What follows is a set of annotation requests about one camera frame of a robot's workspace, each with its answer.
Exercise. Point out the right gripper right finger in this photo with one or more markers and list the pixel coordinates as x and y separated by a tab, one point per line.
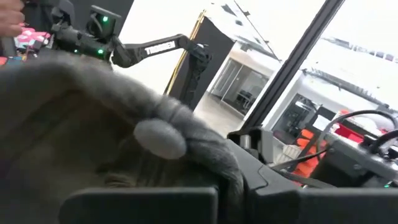
311	207

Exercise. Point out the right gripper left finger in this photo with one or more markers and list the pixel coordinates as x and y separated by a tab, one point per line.
140	207

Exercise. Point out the dark grey baseball cap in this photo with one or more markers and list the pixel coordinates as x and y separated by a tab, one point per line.
77	130

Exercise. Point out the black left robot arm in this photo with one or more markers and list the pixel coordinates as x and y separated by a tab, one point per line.
161	48

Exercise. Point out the orange object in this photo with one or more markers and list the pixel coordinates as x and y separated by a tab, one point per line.
306	135

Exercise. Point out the red object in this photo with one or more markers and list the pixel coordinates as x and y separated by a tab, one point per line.
348	132

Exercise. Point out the black partition panel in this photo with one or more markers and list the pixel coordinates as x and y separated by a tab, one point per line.
214	46

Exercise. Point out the pink patterned object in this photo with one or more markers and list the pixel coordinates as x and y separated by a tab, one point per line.
29	35

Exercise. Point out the person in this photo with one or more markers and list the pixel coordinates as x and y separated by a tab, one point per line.
37	9

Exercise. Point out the person's hand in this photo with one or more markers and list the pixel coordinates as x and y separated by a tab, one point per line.
11	18

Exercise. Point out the grey metal bracket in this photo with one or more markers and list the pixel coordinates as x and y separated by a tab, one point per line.
357	158

